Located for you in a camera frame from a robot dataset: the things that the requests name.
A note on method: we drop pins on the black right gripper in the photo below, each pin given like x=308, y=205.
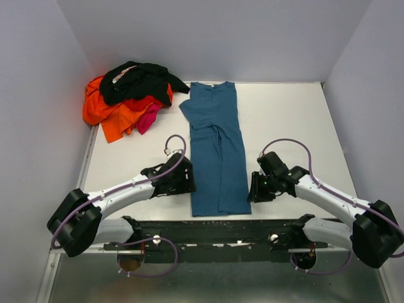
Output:
x=257, y=193

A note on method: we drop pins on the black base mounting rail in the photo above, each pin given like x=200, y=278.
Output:
x=168, y=252

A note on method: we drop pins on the black t shirt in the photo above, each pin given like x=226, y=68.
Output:
x=134, y=80

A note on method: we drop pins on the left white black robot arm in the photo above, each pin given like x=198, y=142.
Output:
x=94, y=214

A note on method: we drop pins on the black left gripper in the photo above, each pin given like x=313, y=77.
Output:
x=188, y=185

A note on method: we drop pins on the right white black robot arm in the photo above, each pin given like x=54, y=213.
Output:
x=369, y=230

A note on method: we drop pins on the red t shirt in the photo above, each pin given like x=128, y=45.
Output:
x=141, y=104

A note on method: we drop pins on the teal blue t shirt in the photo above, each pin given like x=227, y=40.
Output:
x=217, y=151

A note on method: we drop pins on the aluminium frame rail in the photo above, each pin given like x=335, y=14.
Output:
x=239, y=234

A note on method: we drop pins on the magenta pink t shirt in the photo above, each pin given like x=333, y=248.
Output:
x=147, y=119

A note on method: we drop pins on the orange t shirt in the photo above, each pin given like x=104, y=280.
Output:
x=116, y=120

